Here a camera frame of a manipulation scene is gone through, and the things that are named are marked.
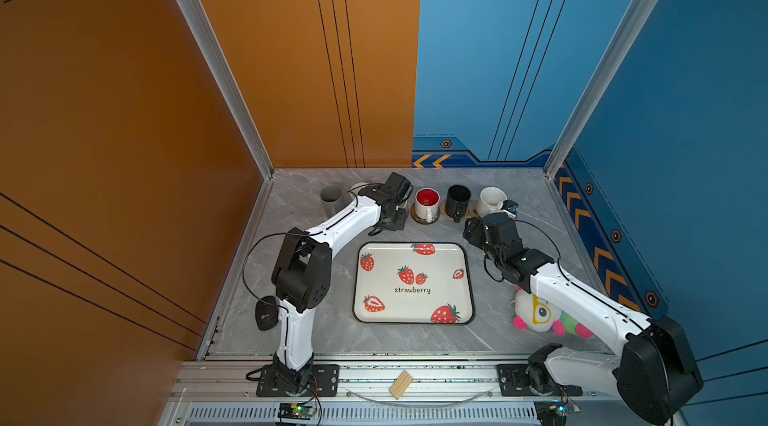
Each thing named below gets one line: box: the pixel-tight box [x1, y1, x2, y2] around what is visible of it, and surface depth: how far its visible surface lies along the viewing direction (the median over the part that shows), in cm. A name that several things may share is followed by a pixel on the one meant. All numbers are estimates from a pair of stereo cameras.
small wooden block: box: [389, 370, 413, 400], surface depth 74 cm
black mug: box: [445, 184, 471, 223], surface depth 102 cm
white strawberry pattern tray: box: [352, 242, 475, 324], surface depth 91 cm
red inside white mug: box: [414, 187, 441, 223], surface depth 102 cm
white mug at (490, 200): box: [477, 186, 508, 218], surface depth 104 cm
